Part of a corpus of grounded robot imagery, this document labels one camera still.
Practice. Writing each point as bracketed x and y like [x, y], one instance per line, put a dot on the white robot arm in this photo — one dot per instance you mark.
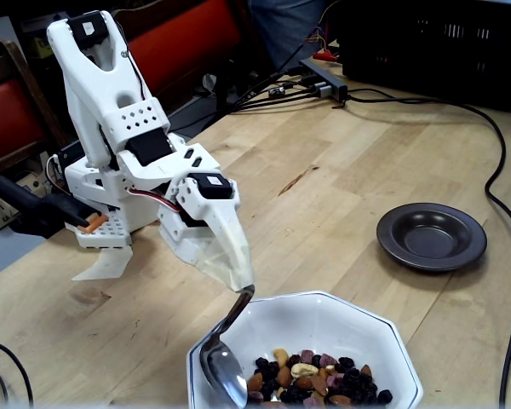
[89, 85]

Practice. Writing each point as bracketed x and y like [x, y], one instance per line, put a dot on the white printed carton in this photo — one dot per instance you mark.
[0, 217]

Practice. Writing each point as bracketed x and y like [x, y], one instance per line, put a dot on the brown plate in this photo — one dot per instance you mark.
[430, 238]

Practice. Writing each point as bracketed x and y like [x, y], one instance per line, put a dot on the white octagonal bowl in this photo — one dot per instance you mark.
[323, 319]

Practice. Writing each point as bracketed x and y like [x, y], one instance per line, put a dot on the beige masking tape wrap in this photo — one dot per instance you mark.
[234, 264]

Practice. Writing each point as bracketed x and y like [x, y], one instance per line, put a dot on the wooden chair red cushion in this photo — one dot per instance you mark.
[187, 42]
[4, 115]

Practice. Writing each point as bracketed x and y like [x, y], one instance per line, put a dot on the grey usb hub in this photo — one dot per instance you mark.
[323, 74]

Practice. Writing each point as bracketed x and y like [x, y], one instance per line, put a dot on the translucent tape sheet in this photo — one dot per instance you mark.
[106, 264]

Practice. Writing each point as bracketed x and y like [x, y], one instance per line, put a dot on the person in blue jeans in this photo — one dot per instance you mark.
[281, 25]

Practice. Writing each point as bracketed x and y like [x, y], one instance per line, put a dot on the metal spoon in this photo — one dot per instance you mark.
[223, 370]

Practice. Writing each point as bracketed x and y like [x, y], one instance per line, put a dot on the black plastic crate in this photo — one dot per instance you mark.
[430, 51]

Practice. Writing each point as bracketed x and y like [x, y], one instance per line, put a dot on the red alligator clips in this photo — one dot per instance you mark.
[323, 54]

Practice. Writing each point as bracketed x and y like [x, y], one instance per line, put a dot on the small circuit board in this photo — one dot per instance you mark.
[277, 91]

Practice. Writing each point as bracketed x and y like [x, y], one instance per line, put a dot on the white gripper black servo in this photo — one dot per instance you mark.
[216, 215]

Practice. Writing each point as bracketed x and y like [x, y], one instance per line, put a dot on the yellow green box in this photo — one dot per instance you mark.
[40, 47]

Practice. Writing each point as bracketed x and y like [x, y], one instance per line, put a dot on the trail mix pile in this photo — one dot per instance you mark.
[323, 379]

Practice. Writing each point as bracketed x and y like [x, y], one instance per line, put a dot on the black clamp orange pad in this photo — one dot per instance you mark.
[38, 209]

